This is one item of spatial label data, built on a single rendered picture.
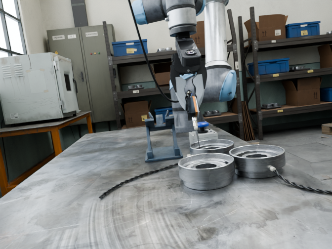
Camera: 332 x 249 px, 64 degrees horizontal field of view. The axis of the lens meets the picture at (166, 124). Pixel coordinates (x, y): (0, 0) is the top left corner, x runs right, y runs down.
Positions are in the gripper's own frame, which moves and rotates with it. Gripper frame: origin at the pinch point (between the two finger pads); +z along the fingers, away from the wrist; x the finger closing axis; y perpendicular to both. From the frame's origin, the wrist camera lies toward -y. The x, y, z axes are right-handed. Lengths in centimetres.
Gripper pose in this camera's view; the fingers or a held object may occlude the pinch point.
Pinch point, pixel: (191, 104)
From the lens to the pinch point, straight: 71.5
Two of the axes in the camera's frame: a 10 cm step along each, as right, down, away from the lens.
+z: 1.2, 9.8, 1.4
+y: -0.4, -1.4, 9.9
